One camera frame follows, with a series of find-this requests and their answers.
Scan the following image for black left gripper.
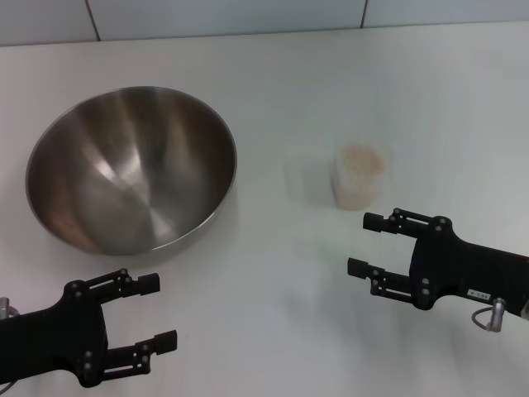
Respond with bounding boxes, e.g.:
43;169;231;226
0;268;179;389

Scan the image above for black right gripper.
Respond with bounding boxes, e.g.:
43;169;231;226
346;208;529;319

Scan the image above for clear plastic measuring cup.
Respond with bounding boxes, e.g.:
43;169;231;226
329;141;393;211

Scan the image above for large stainless steel bowl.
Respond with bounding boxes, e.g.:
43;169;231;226
25;85;239;256

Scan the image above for right gripper cable with plug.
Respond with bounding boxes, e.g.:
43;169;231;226
472;297;508;333

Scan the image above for gripper cable with plug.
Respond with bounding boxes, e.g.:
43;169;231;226
472;297;508;333
0;296;21;319

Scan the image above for left gripper cable with plug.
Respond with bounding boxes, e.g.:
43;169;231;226
0;296;21;319

